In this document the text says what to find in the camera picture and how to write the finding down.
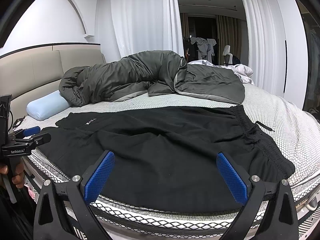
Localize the person's left hand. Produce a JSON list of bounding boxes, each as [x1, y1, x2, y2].
[[0, 163, 24, 189]]

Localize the white sheer curtain left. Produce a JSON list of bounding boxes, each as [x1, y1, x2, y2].
[[94, 0, 185, 63]]

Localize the light blue pillow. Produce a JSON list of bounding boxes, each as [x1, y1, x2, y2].
[[26, 90, 71, 121]]

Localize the white sheer curtain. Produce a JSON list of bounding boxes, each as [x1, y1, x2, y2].
[[242, 0, 286, 97], [94, 0, 185, 63]]

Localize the white wardrobe door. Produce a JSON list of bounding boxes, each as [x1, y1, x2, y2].
[[275, 0, 308, 109]]

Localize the grey clothes on rack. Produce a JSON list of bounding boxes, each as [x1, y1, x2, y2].
[[190, 36, 217, 63]]

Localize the black pants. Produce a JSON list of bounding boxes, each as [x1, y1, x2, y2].
[[40, 106, 295, 213]]

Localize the white desk lamp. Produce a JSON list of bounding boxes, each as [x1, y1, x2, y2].
[[222, 45, 233, 66]]

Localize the beige padded headboard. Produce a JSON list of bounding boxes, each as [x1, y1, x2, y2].
[[1, 43, 105, 128]]

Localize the grey green duvet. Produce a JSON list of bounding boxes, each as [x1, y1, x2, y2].
[[59, 50, 245, 107]]

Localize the white mesh mattress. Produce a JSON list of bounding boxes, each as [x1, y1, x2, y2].
[[21, 85, 319, 239]]

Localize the white sheer curtain right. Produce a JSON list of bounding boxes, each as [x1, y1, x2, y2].
[[242, 0, 286, 97]]

